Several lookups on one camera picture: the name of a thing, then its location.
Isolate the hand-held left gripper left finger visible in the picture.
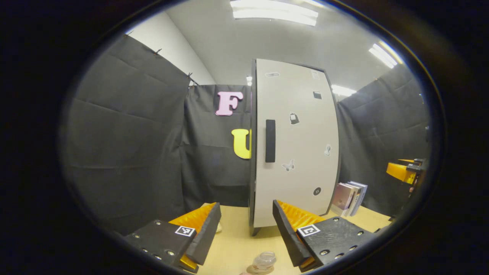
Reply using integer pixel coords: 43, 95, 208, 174
124, 202, 222, 273

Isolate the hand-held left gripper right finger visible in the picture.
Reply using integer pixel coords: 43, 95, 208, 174
272, 199, 377, 273

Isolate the clear plastic bottle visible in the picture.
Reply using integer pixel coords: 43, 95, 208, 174
251, 251, 277, 274

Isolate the dark grey cabinet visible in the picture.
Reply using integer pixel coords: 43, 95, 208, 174
248, 58, 342, 236

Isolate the black door handle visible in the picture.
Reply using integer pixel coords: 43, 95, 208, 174
265, 119, 276, 163

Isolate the blue grey book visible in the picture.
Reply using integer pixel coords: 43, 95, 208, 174
350, 181, 368, 217

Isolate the white book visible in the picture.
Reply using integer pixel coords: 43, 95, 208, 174
346, 182, 363, 217

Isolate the purple cover book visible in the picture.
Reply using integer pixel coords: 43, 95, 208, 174
332, 183, 358, 216

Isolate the black backdrop cloth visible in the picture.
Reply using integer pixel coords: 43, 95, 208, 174
59, 34, 432, 235

